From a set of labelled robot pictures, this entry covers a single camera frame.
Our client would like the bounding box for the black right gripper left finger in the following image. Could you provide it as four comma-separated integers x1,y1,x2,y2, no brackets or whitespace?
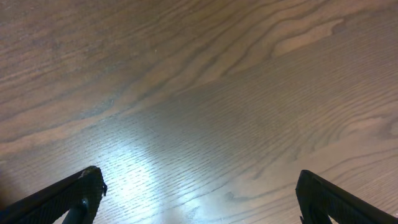
1,166,107,224

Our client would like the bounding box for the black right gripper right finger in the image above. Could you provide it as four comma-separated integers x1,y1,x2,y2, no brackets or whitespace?
295,170,397,224

